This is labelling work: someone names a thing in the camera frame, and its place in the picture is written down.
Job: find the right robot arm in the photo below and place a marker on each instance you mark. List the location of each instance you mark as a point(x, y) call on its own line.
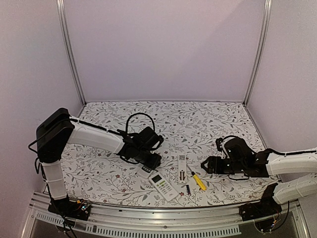
point(238, 158)

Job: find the slim white remote control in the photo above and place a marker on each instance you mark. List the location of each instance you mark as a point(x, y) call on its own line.
point(182, 174)

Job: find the right aluminium frame post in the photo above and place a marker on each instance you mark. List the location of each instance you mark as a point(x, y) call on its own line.
point(259, 51)

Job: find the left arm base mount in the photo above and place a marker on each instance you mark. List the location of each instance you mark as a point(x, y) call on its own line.
point(79, 209)

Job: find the aluminium frame post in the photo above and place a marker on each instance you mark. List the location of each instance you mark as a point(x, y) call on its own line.
point(259, 51)
point(69, 51)

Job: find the left aluminium frame post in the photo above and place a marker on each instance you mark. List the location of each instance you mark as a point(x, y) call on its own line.
point(69, 51)

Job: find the floral patterned table mat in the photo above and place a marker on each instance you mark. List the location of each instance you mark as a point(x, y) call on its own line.
point(188, 128)

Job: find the black-faced white remote control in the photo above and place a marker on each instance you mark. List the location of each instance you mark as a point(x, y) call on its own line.
point(145, 172)

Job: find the yellow pry tool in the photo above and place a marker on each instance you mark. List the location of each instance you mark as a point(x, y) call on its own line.
point(197, 179)

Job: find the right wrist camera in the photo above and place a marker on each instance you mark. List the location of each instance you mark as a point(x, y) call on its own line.
point(220, 149)

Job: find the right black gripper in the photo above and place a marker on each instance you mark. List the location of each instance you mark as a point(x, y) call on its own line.
point(212, 159)

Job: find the white remote with display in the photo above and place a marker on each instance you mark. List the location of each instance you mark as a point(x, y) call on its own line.
point(167, 191)

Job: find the left purple AAA battery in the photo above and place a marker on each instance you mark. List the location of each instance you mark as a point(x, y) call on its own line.
point(188, 190)

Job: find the front aluminium rail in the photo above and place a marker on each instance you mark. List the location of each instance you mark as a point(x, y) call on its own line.
point(114, 221)

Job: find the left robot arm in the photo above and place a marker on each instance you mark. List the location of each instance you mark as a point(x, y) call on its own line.
point(61, 129)

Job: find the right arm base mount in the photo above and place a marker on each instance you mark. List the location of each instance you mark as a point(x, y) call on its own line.
point(265, 214)

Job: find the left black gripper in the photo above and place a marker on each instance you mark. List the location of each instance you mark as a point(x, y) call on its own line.
point(154, 163)

